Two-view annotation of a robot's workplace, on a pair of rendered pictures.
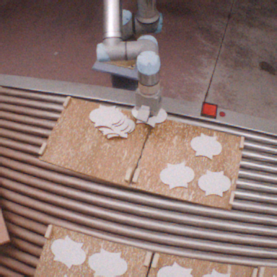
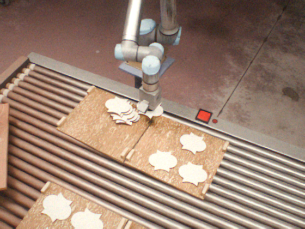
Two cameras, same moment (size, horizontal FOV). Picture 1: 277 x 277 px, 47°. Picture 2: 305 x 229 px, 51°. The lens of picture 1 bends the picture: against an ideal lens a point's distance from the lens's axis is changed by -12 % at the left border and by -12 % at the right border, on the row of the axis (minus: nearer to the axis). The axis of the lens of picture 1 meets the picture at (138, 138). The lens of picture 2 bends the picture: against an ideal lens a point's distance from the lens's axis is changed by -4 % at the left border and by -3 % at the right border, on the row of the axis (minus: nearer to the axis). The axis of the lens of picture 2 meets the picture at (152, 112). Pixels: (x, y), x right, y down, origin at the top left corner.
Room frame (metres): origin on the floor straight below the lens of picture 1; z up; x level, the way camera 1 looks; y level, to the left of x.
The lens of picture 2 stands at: (-0.22, -0.19, 2.30)
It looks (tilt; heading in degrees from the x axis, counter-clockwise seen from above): 49 degrees down; 7
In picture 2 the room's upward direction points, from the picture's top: 2 degrees clockwise
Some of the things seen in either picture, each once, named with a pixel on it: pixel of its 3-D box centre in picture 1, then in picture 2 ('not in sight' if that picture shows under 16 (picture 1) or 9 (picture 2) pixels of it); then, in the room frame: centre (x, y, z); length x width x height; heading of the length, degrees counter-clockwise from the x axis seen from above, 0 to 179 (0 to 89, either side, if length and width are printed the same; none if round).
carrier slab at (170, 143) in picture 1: (192, 161); (178, 153); (0.70, -0.21, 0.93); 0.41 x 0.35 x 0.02; 70
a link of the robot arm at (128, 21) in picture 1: (122, 23); (147, 31); (1.40, 0.05, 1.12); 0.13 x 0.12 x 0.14; 88
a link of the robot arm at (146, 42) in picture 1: (143, 50); (151, 55); (0.95, -0.03, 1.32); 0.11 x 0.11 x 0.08; 88
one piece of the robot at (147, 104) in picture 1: (146, 102); (147, 97); (0.83, -0.04, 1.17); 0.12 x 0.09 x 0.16; 155
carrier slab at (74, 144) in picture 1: (95, 138); (107, 121); (0.85, 0.18, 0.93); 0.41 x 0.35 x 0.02; 70
